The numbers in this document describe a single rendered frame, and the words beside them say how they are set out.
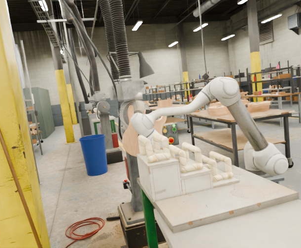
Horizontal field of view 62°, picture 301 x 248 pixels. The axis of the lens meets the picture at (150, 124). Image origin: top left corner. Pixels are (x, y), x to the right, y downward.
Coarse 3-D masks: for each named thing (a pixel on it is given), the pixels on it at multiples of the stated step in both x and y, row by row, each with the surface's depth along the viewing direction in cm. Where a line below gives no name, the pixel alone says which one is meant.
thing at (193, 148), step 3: (183, 144) 139; (186, 144) 136; (189, 144) 134; (183, 147) 140; (186, 147) 134; (189, 147) 131; (192, 147) 128; (195, 147) 126; (189, 150) 132; (192, 150) 127; (195, 150) 124; (198, 150) 123
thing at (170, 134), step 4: (164, 124) 233; (168, 124) 229; (176, 124) 231; (168, 128) 229; (172, 128) 230; (176, 128) 231; (164, 132) 228; (168, 132) 229; (172, 132) 230; (176, 132) 231; (168, 136) 230; (172, 136) 231; (176, 136) 232; (168, 140) 230; (176, 140) 232; (172, 144) 231; (176, 144) 233
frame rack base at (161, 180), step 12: (144, 156) 132; (144, 168) 123; (156, 168) 115; (168, 168) 116; (144, 180) 128; (156, 180) 115; (168, 180) 117; (180, 180) 118; (156, 192) 116; (168, 192) 117; (180, 192) 119
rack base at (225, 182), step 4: (220, 172) 140; (224, 172) 140; (224, 180) 128; (228, 180) 128; (232, 180) 127; (236, 180) 126; (216, 184) 125; (220, 184) 124; (224, 184) 124; (228, 184) 125
